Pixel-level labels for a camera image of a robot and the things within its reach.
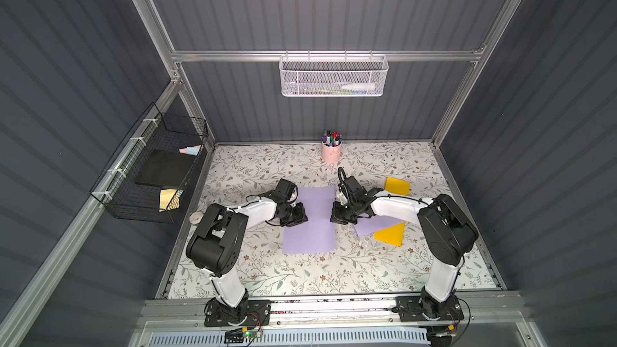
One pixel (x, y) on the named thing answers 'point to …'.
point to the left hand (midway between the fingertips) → (308, 220)
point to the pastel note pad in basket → (192, 150)
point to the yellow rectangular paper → (394, 234)
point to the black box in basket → (166, 169)
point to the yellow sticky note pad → (169, 199)
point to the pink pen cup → (331, 149)
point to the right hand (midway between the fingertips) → (329, 221)
